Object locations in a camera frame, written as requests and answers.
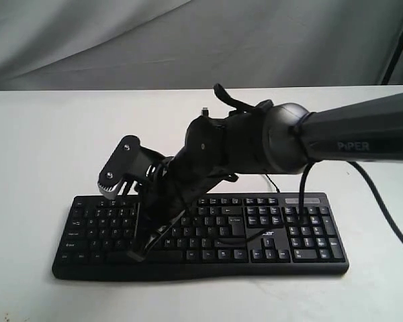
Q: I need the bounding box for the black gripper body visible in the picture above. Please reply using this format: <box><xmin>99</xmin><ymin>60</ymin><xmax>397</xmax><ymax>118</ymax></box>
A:
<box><xmin>139</xmin><ymin>153</ymin><xmax>238</xmax><ymax>227</ymax></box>

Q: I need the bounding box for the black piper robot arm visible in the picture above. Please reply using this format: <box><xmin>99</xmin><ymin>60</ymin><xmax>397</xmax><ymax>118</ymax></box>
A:
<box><xmin>107</xmin><ymin>85</ymin><xmax>403</xmax><ymax>262</ymax></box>

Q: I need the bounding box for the black acer keyboard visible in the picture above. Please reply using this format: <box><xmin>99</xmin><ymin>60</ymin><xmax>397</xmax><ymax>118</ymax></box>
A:
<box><xmin>52</xmin><ymin>193</ymin><xmax>349</xmax><ymax>282</ymax></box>

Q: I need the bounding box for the grey backdrop cloth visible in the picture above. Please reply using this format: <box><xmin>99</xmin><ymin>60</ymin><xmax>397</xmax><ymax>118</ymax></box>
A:
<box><xmin>0</xmin><ymin>1</ymin><xmax>403</xmax><ymax>91</ymax></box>

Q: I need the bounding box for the black keyboard usb cable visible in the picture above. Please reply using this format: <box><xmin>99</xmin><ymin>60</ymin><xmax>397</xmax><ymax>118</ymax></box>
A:
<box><xmin>201</xmin><ymin>106</ymin><xmax>281</xmax><ymax>195</ymax></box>

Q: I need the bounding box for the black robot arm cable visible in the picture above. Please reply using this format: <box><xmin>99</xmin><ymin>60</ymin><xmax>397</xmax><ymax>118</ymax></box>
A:
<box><xmin>297</xmin><ymin>160</ymin><xmax>403</xmax><ymax>262</ymax></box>

